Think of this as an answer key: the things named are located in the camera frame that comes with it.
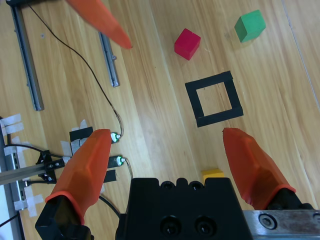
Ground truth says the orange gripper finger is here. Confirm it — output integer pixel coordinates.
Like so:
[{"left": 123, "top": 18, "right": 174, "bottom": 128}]
[
  {"left": 34, "top": 128, "right": 112, "bottom": 240},
  {"left": 66, "top": 0, "right": 133, "bottom": 50},
  {"left": 221, "top": 127, "right": 313, "bottom": 211}
]

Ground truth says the yellow cube block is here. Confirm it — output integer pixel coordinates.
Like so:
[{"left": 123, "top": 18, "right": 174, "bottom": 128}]
[{"left": 201, "top": 168, "right": 224, "bottom": 183}]

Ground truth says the red cube block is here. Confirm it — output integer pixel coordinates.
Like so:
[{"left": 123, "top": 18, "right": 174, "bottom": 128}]
[{"left": 174, "top": 28, "right": 202, "bottom": 61}]

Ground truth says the green cube block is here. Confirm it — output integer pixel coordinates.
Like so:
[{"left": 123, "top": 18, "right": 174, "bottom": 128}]
[{"left": 234, "top": 9, "right": 266, "bottom": 44}]

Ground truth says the black tape piece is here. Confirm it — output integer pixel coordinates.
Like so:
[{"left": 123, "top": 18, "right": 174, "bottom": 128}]
[
  {"left": 69, "top": 126, "right": 94, "bottom": 142},
  {"left": 102, "top": 169, "right": 118, "bottom": 184}
]

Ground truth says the white tape cross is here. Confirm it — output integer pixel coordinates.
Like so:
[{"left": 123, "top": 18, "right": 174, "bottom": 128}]
[{"left": 13, "top": 186, "right": 45, "bottom": 218}]

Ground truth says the aluminium extrusion bar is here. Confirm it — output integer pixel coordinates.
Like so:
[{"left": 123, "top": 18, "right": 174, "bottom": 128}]
[{"left": 0, "top": 161, "right": 67, "bottom": 186}]

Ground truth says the grey usb hub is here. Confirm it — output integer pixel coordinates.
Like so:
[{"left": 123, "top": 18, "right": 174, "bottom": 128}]
[{"left": 3, "top": 149, "right": 27, "bottom": 210}]

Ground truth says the black tape square outline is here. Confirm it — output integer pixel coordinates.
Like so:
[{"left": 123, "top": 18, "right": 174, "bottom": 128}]
[{"left": 184, "top": 70, "right": 244, "bottom": 129}]

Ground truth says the black corner bracket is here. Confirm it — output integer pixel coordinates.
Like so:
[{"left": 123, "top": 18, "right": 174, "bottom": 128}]
[{"left": 36, "top": 149, "right": 57, "bottom": 182}]

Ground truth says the black curved cable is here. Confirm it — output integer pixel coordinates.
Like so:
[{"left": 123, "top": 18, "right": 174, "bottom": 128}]
[{"left": 98, "top": 195, "right": 121, "bottom": 216}]

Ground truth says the short aluminium rail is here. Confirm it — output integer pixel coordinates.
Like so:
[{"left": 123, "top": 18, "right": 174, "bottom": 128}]
[{"left": 98, "top": 31, "right": 121, "bottom": 88}]

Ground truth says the short thin twisted wire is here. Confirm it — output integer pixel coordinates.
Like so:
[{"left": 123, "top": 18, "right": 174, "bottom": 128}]
[{"left": 123, "top": 158, "right": 134, "bottom": 180}]

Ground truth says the thin black wire on table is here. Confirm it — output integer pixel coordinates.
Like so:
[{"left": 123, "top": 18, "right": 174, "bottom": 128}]
[{"left": 27, "top": 4, "right": 125, "bottom": 138}]

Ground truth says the black hub cable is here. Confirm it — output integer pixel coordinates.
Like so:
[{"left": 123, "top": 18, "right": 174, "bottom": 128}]
[{"left": 4, "top": 143, "right": 73, "bottom": 159}]

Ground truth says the black cable at table edge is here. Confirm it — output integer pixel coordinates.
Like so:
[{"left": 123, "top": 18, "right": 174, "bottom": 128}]
[{"left": 0, "top": 215, "right": 20, "bottom": 226}]

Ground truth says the long aluminium rail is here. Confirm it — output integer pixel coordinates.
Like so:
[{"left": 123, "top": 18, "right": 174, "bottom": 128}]
[{"left": 9, "top": 4, "right": 45, "bottom": 112}]

